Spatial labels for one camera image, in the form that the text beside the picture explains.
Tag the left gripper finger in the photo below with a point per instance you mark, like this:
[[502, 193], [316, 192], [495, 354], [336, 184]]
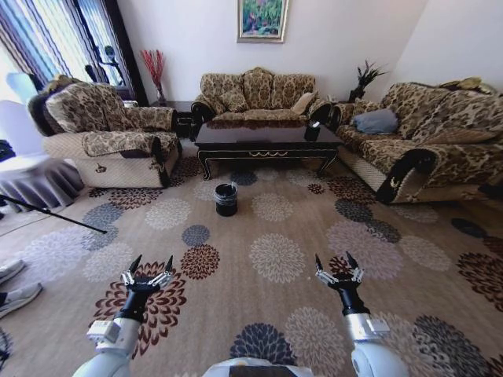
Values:
[[164, 278], [129, 277]]

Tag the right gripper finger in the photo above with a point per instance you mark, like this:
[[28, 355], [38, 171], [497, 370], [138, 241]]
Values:
[[358, 274], [325, 276]]

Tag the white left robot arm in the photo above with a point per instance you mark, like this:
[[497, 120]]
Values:
[[112, 353]]

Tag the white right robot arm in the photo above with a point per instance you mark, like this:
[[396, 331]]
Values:
[[369, 353]]

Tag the black round trash bin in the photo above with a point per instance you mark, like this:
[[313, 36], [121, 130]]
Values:
[[226, 202]]

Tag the black tripod leg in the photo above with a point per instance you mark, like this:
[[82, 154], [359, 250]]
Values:
[[55, 214]]

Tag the person's grey shoe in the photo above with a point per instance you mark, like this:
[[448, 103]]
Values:
[[9, 270], [19, 298]]

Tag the patterned brown armchair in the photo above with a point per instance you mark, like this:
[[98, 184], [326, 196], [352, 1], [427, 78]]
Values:
[[114, 149]]

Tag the round table grey cloth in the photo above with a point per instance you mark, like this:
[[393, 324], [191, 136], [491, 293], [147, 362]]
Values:
[[39, 180]]

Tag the dark glossy coffee table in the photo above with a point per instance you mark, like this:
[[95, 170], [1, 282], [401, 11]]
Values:
[[267, 143]]

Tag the small dark container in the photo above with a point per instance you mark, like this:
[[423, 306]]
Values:
[[312, 131]]

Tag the patterned brown long sofa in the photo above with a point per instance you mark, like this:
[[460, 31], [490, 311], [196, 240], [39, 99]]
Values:
[[432, 145]]

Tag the grey pillow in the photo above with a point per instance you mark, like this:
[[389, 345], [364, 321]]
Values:
[[375, 121]]

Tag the patterned brown cushion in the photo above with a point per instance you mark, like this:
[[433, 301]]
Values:
[[233, 100], [365, 106]]

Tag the plain beige cushion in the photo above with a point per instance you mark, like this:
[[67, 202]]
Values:
[[304, 103]]

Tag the patterned brown two-seat sofa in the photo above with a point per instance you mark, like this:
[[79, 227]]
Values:
[[259, 98]]

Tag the dark potted plant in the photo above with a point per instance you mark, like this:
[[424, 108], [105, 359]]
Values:
[[363, 80]]

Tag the white covered chair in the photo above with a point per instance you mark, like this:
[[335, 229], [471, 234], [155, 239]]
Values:
[[12, 121]]

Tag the vase with red branches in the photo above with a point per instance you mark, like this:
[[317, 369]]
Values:
[[155, 70]]

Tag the black exercise machine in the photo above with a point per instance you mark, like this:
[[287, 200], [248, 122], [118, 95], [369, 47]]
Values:
[[103, 64]]

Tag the striped curtain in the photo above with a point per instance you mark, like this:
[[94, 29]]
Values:
[[43, 35]]

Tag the framed green landscape painting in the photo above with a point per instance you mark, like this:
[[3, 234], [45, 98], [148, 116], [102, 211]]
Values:
[[262, 19]]

